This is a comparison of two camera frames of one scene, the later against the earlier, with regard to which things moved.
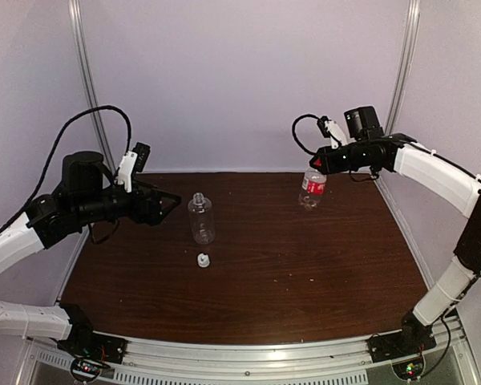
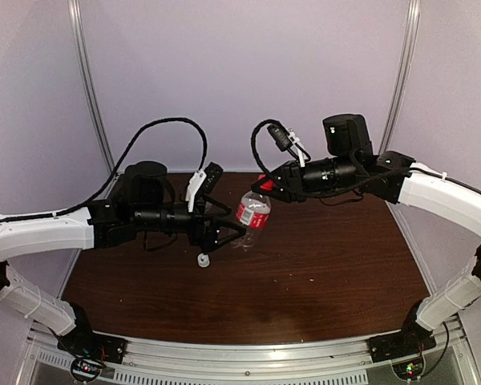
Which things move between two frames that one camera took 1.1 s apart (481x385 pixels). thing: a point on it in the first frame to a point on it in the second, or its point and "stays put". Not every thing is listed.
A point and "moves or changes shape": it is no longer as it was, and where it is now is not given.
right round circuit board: [410, 370] stays put
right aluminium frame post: [406, 64] stays put
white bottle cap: [203, 260] stays put
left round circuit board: [85, 370] stays put
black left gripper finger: [177, 203] to [224, 234]
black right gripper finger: [318, 161] to [276, 193]
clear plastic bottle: [202, 220] moves or changes shape
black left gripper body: [136, 212] to [196, 233]
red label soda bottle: [313, 187] moves or changes shape
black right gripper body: [341, 164] to [298, 192]
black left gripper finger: [159, 192] to [212, 205]
